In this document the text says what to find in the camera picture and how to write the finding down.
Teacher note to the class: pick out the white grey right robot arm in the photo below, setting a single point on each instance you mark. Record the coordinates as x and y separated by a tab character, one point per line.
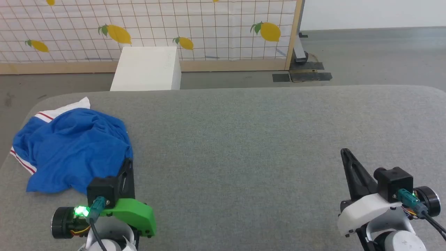
400	242

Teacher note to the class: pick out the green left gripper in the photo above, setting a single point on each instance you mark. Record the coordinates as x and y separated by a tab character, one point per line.
134	212

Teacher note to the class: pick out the grey metal partition foot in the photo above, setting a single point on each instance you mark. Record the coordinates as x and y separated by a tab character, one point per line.
300	52

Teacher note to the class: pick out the lemon print wooden-framed partition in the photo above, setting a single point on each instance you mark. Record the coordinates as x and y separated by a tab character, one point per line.
209	35

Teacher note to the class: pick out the grey fabric sofa seat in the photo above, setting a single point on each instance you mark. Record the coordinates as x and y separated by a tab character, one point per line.
244	157

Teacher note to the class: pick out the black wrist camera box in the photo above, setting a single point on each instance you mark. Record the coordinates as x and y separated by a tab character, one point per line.
101	190
393	181

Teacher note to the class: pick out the white rectangular box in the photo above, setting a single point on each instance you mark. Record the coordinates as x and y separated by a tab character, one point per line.
146	69

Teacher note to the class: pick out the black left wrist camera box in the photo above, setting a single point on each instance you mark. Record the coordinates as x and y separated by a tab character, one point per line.
101	190

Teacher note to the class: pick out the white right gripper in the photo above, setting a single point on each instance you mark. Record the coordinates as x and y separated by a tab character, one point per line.
369	209

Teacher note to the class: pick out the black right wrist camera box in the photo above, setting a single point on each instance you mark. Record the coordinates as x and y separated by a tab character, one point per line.
393	181

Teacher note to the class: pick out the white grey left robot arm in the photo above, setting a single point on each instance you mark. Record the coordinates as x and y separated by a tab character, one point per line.
62	223

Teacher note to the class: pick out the long black floor tape patch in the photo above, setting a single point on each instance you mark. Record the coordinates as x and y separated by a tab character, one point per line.
312	76

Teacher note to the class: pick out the blue jersey with white trim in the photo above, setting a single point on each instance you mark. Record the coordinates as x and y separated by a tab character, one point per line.
73	150

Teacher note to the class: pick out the small black floor tape patch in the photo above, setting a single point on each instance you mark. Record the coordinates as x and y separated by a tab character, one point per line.
281	77

